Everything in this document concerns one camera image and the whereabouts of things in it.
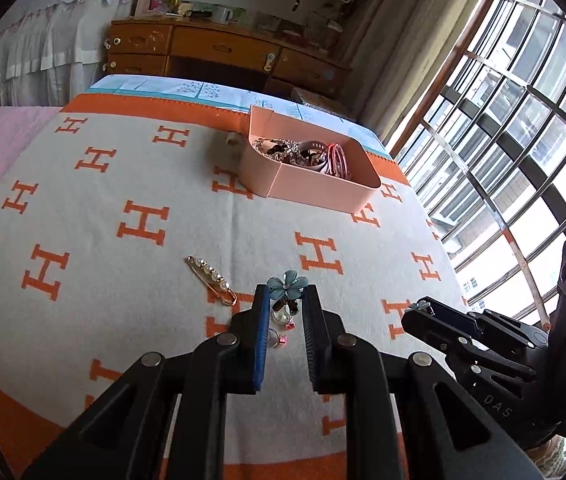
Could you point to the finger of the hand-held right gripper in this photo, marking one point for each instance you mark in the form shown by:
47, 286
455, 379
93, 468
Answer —
503, 330
428, 330

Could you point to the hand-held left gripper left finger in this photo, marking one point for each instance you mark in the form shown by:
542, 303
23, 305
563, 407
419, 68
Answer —
261, 345

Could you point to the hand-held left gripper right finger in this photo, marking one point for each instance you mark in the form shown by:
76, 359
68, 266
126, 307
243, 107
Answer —
311, 350

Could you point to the blue flower earring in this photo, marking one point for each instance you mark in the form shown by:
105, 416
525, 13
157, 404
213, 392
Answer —
422, 305

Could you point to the blue flower hair clip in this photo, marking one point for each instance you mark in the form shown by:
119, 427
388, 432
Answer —
288, 282

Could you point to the pink rectangular tray box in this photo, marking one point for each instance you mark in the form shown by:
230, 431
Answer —
313, 190

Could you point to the gold pearl safety pin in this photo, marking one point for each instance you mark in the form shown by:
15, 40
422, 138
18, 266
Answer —
210, 277

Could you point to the orange grey printed blanket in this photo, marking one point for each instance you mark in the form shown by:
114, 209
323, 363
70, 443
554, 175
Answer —
113, 185

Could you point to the barred window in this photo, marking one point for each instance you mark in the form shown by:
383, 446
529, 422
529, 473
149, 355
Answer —
538, 85

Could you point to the blue patterned sheet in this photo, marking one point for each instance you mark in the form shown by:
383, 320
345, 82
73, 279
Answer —
163, 87

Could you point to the white drawer latch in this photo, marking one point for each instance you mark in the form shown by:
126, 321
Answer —
269, 62

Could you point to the beige curtain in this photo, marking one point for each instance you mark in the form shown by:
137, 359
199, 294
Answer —
413, 35

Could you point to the wooden desk with drawers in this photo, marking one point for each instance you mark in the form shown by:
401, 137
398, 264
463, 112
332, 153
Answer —
213, 45

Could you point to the white mug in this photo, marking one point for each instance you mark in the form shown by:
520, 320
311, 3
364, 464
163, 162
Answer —
220, 14

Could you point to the hanging dark keys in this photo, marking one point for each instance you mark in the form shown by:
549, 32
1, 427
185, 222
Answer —
299, 2

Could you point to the pink pen holder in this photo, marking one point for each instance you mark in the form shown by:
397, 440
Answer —
156, 2

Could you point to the white lace cover cloth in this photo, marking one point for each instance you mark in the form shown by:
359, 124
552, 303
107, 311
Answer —
38, 35

